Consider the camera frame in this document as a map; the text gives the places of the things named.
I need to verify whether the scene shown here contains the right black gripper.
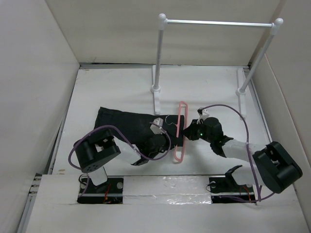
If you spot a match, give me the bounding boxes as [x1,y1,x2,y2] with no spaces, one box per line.
[182,118,213,143]

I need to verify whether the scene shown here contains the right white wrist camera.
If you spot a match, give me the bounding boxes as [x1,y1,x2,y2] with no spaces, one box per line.
[197,108,210,124]

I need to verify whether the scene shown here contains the pink clothes hanger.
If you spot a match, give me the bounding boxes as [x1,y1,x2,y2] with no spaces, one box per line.
[164,101,188,164]

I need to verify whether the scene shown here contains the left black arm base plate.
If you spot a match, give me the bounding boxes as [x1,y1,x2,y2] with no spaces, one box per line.
[77,176,124,204]

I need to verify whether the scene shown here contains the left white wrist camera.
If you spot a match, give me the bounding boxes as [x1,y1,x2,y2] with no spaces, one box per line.
[150,117,164,134]

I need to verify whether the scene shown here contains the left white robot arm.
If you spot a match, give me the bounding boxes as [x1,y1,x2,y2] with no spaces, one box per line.
[68,125,172,193]

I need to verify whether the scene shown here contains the white and silver clothes rack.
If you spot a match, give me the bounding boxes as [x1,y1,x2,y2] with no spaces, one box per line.
[151,13,284,118]

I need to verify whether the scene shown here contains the black trousers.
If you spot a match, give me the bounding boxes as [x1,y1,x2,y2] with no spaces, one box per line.
[94,107,183,148]

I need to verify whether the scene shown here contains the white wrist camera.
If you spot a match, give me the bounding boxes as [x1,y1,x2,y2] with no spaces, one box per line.
[150,117,164,134]
[197,108,210,124]

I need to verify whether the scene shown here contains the silver foil covered panel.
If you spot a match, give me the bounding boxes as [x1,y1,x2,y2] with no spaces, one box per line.
[122,175,212,205]

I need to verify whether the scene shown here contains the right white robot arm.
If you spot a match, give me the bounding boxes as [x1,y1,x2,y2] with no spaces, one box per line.
[182,117,303,194]

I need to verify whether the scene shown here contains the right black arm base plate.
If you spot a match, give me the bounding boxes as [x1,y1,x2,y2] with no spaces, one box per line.
[206,176,256,204]

